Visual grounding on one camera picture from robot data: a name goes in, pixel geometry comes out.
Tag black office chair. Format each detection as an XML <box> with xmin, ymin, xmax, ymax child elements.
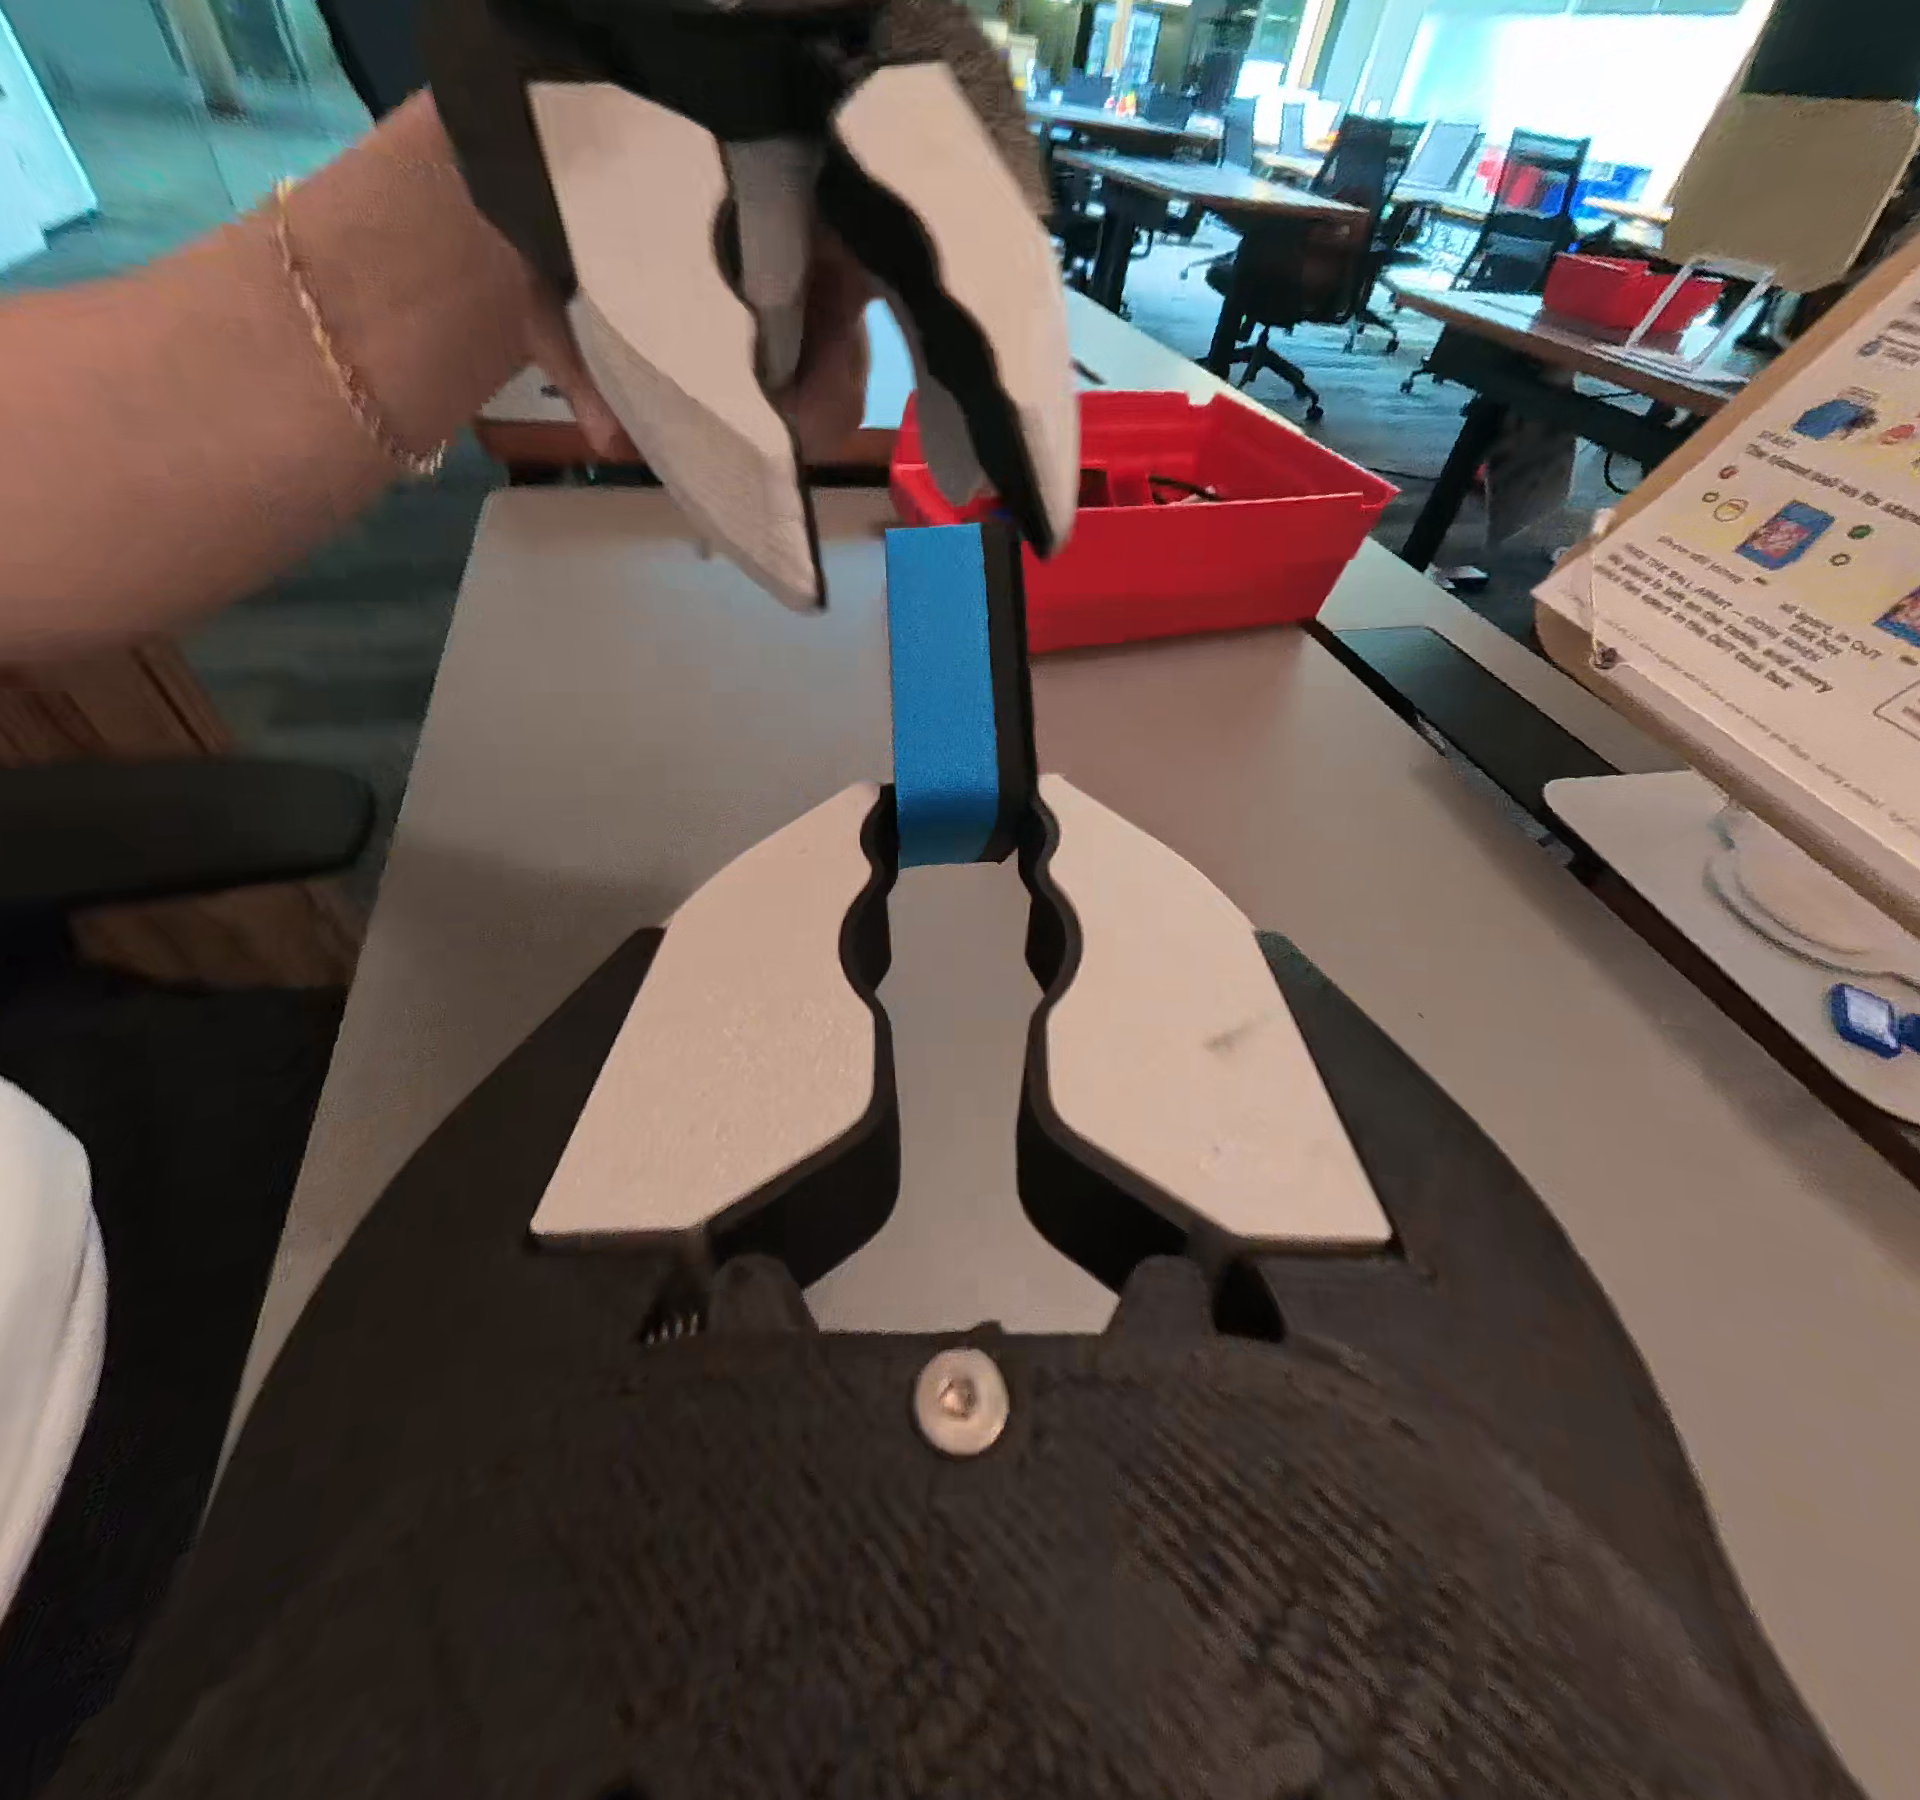
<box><xmin>1201</xmin><ymin>108</ymin><xmax>1420</xmax><ymax>429</ymax></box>

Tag instruction sheet board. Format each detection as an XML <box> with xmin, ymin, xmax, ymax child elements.
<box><xmin>1533</xmin><ymin>242</ymin><xmax>1920</xmax><ymax>934</ymax></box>

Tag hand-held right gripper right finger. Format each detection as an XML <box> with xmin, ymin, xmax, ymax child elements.
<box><xmin>1014</xmin><ymin>776</ymin><xmax>1397</xmax><ymax>1262</ymax></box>

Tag person's left forearm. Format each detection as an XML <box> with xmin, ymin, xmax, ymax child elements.
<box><xmin>0</xmin><ymin>98</ymin><xmax>527</xmax><ymax>669</ymax></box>

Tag blue clip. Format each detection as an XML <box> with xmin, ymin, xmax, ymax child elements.
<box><xmin>1821</xmin><ymin>980</ymin><xmax>1920</xmax><ymax>1060</ymax></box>

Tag black chair armrest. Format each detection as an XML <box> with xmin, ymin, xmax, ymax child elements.
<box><xmin>0</xmin><ymin>759</ymin><xmax>384</xmax><ymax>922</ymax></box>

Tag gold chain bracelet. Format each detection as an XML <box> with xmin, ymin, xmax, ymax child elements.
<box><xmin>269</xmin><ymin>174</ymin><xmax>455</xmax><ymax>487</ymax></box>

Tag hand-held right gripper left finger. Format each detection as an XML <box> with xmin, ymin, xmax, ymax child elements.
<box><xmin>530</xmin><ymin>780</ymin><xmax>903</xmax><ymax>1266</ymax></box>

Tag white stand base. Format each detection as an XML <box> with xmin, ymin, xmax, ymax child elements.
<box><xmin>1547</xmin><ymin>773</ymin><xmax>1920</xmax><ymax>999</ymax></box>

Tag red plastic bin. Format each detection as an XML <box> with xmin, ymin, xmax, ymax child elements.
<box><xmin>892</xmin><ymin>384</ymin><xmax>1403</xmax><ymax>660</ymax></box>
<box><xmin>1538</xmin><ymin>248</ymin><xmax>1775</xmax><ymax>348</ymax></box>

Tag blue and black sponge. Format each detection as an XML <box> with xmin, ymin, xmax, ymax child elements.
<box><xmin>882</xmin><ymin>520</ymin><xmax>1046</xmax><ymax>876</ymax></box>

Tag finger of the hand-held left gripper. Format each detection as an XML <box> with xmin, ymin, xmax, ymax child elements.
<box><xmin>530</xmin><ymin>84</ymin><xmax>827</xmax><ymax>612</ymax></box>
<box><xmin>827</xmin><ymin>65</ymin><xmax>1083</xmax><ymax>557</ymax></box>

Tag person's left hand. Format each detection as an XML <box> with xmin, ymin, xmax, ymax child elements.
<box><xmin>445</xmin><ymin>146</ymin><xmax>655</xmax><ymax>464</ymax></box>

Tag wooden pillar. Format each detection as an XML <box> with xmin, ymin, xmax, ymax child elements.
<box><xmin>0</xmin><ymin>648</ymin><xmax>366</xmax><ymax>996</ymax></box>

